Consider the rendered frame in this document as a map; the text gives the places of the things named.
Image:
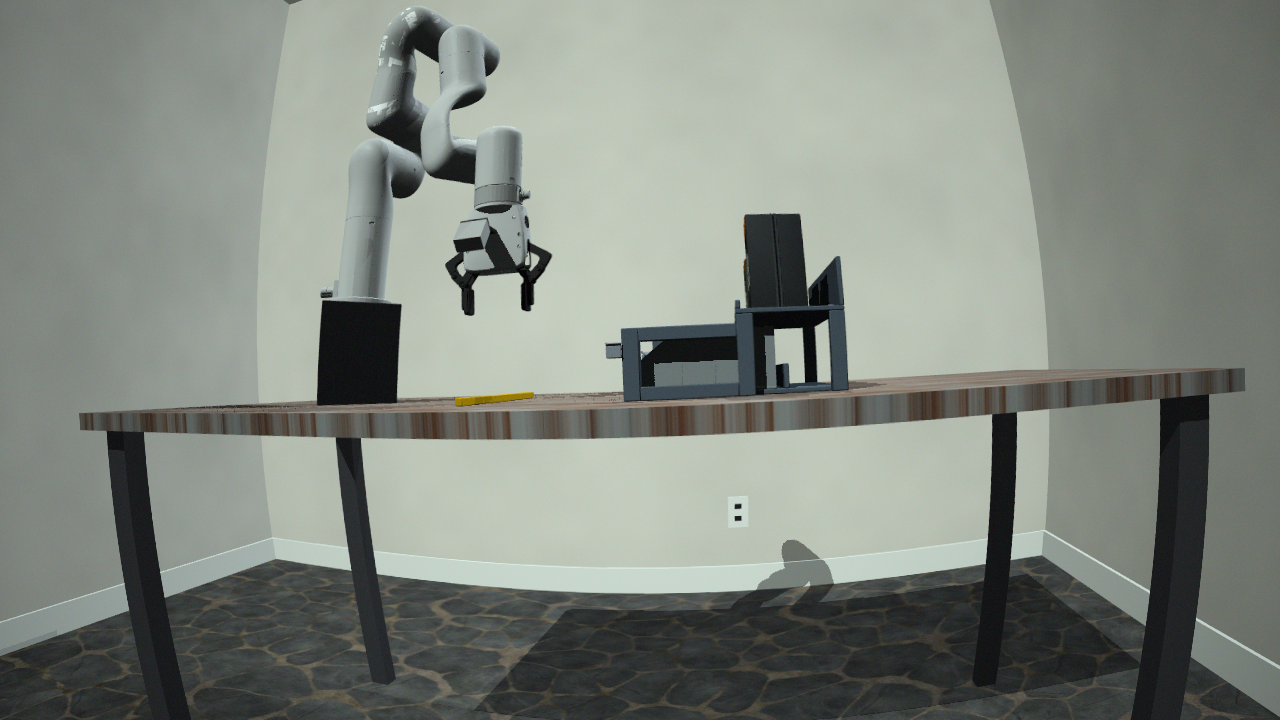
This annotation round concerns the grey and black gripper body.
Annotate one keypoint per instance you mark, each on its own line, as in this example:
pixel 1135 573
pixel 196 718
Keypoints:
pixel 505 250

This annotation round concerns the grey metal bin rack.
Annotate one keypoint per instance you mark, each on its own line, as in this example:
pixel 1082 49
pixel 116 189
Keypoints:
pixel 826 289

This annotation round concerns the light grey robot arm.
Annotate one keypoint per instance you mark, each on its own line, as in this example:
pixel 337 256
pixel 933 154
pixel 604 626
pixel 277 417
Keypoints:
pixel 377 165

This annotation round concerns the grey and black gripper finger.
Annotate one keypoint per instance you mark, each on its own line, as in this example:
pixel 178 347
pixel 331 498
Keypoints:
pixel 529 279
pixel 464 282

